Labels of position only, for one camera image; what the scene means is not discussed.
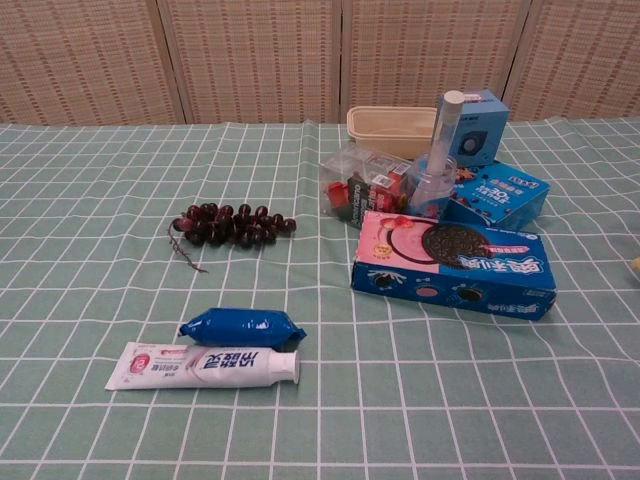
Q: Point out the translucent white tube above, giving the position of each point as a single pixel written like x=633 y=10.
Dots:
x=454 y=100

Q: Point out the pink blue cookie box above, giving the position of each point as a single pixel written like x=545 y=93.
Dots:
x=400 y=245

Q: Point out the beige food container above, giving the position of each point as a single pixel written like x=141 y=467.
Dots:
x=385 y=130

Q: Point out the white toothpaste tube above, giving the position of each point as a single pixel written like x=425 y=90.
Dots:
x=200 y=367

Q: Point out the flat blue biscuit box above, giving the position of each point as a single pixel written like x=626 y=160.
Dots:
x=505 y=197

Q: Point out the light blue speaker box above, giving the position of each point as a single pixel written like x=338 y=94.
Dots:
x=482 y=130

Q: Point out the clear plastic bag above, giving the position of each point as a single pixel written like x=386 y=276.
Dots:
x=337 y=167

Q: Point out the red black coffee carton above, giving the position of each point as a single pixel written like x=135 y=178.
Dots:
x=385 y=192

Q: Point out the dark red grape bunch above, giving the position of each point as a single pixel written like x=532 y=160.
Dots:
x=235 y=225

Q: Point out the clear plastic cup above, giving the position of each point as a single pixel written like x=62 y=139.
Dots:
x=430 y=197

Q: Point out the blue snack packet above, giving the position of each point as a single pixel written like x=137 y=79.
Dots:
x=240 y=327

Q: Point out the woven bamboo folding screen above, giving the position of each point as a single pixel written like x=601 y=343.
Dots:
x=240 y=55

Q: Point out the green checked tablecloth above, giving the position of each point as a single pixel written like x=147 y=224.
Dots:
x=150 y=430

